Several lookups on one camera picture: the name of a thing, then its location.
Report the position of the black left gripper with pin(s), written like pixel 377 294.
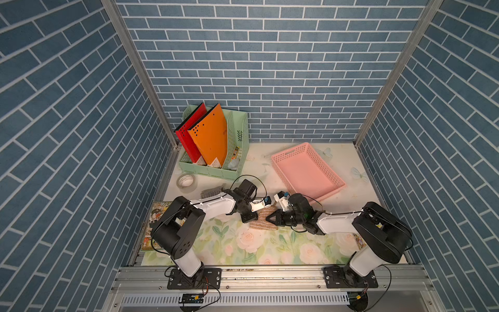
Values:
pixel 251 216

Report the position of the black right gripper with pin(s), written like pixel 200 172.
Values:
pixel 279 221

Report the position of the brown striped dishcloth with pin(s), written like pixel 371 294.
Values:
pixel 261 223

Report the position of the grey striped dishcloth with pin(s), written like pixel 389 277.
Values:
pixel 215 191

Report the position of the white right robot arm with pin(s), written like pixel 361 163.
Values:
pixel 386 237

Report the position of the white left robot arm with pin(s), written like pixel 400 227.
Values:
pixel 177 229

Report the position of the pink plastic basket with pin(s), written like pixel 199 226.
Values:
pixel 303 171

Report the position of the clear packing tape roll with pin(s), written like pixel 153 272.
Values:
pixel 187 183

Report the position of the right picture book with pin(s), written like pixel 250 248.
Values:
pixel 359 241

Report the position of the picture book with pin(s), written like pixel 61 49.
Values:
pixel 359 241
pixel 158 209

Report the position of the orange file folder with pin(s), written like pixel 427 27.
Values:
pixel 209 134

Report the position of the green plastic file rack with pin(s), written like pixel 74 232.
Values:
pixel 238 147

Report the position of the left picture book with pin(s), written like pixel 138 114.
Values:
pixel 158 209

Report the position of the small black controller box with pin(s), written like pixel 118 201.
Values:
pixel 196 299

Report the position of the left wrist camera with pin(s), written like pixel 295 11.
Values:
pixel 260 203

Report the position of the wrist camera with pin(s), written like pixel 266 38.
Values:
pixel 260 203
pixel 281 200

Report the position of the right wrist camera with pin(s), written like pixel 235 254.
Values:
pixel 281 200

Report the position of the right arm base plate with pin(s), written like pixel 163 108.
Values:
pixel 343 277

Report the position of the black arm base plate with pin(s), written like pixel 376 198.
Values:
pixel 205 278

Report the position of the aluminium frame rail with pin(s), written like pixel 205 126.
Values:
pixel 308 278

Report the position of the white perforated cable duct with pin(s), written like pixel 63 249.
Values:
pixel 238 299

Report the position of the aluminium corner post left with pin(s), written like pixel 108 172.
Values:
pixel 120 27

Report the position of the aluminium corner post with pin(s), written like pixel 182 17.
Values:
pixel 120 27
pixel 414 38

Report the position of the aluminium corner post right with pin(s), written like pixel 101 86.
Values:
pixel 414 38

